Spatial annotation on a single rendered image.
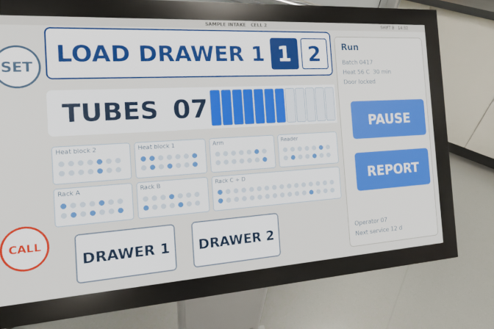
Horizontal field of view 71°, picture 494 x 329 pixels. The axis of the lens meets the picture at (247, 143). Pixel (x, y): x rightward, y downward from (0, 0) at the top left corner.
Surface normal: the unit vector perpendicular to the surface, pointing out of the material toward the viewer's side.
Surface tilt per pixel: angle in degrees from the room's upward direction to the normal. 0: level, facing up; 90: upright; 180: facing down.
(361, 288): 0
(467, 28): 90
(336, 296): 0
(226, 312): 90
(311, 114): 50
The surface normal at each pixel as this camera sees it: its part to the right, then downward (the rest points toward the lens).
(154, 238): 0.22, -0.05
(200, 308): 0.22, 0.60
